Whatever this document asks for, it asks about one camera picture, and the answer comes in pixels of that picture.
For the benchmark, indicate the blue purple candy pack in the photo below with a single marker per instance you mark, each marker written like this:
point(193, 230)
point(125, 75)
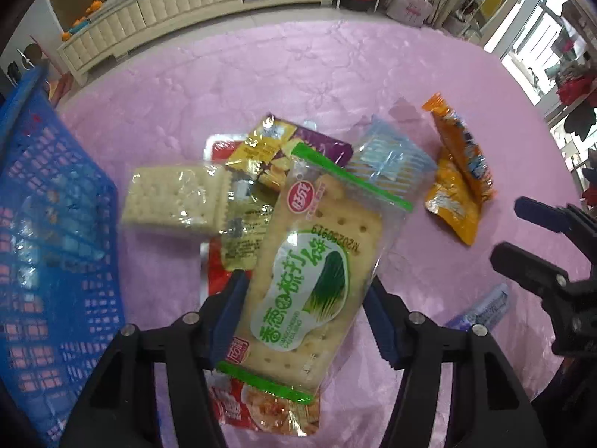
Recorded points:
point(485, 310)

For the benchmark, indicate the light blue snack packet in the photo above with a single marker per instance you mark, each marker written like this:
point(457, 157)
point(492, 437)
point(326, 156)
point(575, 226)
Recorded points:
point(387, 158)

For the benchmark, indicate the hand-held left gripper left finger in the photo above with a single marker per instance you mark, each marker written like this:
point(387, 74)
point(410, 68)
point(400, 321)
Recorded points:
point(228, 322)

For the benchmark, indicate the purple yellow snack packet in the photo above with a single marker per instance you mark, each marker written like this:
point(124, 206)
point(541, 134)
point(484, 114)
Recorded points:
point(284, 149)

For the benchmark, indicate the clear cracker packet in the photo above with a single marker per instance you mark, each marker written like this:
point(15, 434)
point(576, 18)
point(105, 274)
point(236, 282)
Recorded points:
point(175, 200)

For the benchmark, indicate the blue plastic basket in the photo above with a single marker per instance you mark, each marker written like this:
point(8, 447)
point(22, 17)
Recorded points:
point(42, 196)

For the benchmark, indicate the pink bag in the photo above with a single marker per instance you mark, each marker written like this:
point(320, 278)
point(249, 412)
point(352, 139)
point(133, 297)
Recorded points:
point(410, 5)

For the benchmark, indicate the cream tv cabinet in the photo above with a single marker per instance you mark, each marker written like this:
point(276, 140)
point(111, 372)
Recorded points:
point(163, 4)

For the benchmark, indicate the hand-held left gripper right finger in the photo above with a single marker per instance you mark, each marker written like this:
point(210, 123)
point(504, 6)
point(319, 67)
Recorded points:
point(380, 326)

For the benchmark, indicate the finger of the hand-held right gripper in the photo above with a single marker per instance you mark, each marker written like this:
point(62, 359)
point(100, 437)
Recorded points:
point(522, 263)
point(536, 212)

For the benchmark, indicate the gold snack packet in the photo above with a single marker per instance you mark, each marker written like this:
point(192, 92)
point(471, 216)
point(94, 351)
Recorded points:
point(242, 240)

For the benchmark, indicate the red silver snack packet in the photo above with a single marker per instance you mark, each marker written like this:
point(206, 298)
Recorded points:
point(261, 408)

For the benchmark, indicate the green-trimmed cracker packet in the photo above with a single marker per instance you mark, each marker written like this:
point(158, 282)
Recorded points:
point(308, 266)

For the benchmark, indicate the dark hanging garment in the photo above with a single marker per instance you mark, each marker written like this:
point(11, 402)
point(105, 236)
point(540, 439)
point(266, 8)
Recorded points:
point(580, 119)

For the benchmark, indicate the orange snack packet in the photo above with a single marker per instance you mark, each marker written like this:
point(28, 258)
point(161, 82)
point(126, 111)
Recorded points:
point(454, 212)
point(461, 149)

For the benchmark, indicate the red hanging garment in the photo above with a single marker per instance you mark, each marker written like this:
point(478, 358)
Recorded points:
point(576, 88)

